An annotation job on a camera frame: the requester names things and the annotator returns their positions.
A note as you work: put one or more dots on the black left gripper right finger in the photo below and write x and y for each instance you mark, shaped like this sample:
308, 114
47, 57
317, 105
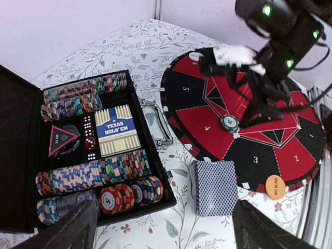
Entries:
253, 229

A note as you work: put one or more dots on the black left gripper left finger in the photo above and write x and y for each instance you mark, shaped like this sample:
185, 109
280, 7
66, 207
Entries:
76, 229

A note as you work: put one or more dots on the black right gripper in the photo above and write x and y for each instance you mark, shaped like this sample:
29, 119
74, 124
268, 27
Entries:
262, 107

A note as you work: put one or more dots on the green 20 poker chip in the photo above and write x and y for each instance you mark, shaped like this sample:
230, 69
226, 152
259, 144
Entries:
230, 123

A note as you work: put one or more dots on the red 5 poker chip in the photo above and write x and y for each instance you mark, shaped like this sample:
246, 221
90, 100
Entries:
116, 199

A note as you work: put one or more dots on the orange big blind button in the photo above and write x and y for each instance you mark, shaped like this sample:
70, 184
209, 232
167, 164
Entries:
275, 187

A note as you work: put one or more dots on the purple 500 poker chip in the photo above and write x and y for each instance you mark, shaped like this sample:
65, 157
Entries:
147, 190

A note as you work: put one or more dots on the white dealer button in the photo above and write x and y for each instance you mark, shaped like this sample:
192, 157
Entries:
195, 56

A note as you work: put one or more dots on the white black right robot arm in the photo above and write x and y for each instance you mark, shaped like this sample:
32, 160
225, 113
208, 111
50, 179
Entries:
292, 31

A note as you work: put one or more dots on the grey card deck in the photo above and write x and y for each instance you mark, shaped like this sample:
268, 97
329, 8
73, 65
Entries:
216, 188

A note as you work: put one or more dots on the front row poker chips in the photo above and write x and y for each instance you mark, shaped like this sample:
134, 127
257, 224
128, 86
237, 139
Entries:
93, 174

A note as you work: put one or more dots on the row poker chips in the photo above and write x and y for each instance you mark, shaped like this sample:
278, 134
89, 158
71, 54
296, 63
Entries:
93, 174
80, 97

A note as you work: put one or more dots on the open black poker chip case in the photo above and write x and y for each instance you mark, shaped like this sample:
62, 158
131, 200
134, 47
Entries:
25, 139

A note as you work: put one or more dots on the red dice row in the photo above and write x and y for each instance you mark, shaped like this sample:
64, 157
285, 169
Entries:
89, 138

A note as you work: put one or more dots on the blue boxed card deck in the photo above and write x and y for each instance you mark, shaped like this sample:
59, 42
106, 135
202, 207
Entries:
116, 131

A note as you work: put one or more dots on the back row poker chips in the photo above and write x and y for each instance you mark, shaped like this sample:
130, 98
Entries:
80, 97

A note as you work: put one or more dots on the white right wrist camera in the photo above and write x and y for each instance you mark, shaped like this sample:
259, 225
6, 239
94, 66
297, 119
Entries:
213, 61

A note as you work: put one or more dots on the right aluminium frame post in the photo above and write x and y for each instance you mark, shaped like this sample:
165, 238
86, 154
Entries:
157, 9

